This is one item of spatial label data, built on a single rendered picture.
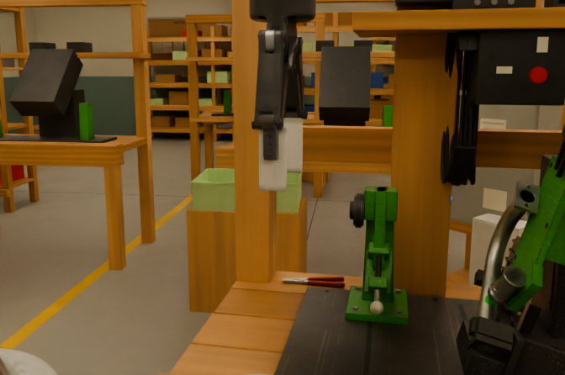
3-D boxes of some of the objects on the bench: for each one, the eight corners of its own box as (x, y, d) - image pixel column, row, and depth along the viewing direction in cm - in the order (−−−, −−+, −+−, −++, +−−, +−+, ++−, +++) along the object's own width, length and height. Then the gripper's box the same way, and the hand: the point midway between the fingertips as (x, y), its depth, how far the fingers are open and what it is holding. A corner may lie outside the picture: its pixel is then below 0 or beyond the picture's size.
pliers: (344, 280, 140) (344, 276, 140) (345, 287, 135) (345, 283, 135) (283, 278, 141) (283, 274, 141) (282, 287, 136) (282, 282, 136)
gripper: (271, -3, 72) (271, 163, 76) (219, -33, 50) (224, 202, 54) (327, -3, 71) (324, 165, 74) (298, -35, 49) (297, 205, 53)
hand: (282, 163), depth 64 cm, fingers open, 10 cm apart
